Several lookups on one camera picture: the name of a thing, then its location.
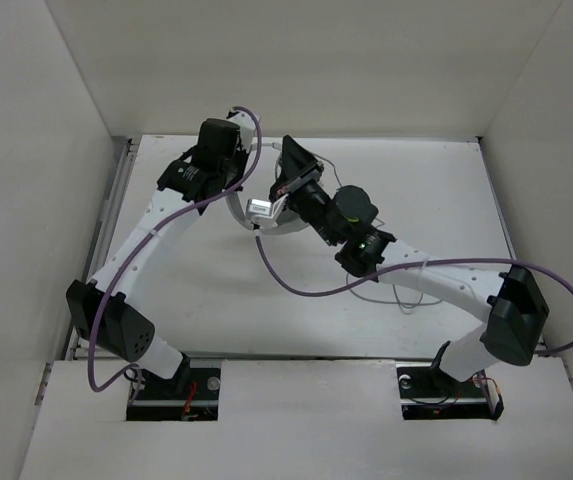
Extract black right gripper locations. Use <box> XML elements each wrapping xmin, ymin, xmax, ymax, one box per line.
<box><xmin>271</xmin><ymin>133</ymin><xmax>342</xmax><ymax>246</ymax></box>

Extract white grey headphones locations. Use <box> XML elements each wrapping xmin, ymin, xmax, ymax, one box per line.
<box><xmin>224</xmin><ymin>141</ymin><xmax>312</xmax><ymax>237</ymax></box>

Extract grey headphone cable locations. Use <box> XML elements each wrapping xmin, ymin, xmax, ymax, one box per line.
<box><xmin>318</xmin><ymin>159</ymin><xmax>442</xmax><ymax>316</ymax></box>

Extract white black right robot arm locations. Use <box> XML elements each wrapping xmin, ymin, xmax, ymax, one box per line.
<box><xmin>269</xmin><ymin>135</ymin><xmax>549</xmax><ymax>394</ymax></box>

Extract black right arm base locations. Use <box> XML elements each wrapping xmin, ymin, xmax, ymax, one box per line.
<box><xmin>396</xmin><ymin>363</ymin><xmax>505</xmax><ymax>422</ymax></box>

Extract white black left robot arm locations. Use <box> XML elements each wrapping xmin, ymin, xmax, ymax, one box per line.
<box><xmin>66</xmin><ymin>107</ymin><xmax>261</xmax><ymax>397</ymax></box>

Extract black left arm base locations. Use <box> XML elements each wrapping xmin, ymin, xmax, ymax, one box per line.
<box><xmin>126</xmin><ymin>359</ymin><xmax>222</xmax><ymax>422</ymax></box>

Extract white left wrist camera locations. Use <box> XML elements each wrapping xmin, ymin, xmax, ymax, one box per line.
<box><xmin>227</xmin><ymin>110</ymin><xmax>256</xmax><ymax>152</ymax></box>

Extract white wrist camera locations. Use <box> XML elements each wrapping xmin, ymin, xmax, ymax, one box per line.
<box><xmin>245</xmin><ymin>197</ymin><xmax>286</xmax><ymax>228</ymax></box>
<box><xmin>227</xmin><ymin>110</ymin><xmax>256</xmax><ymax>152</ymax></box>

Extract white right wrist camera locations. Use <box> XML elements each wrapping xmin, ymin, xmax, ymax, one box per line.
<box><xmin>245</xmin><ymin>197</ymin><xmax>286</xmax><ymax>228</ymax></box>

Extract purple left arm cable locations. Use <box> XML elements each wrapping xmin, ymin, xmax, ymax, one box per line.
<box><xmin>87</xmin><ymin>104</ymin><xmax>262</xmax><ymax>394</ymax></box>

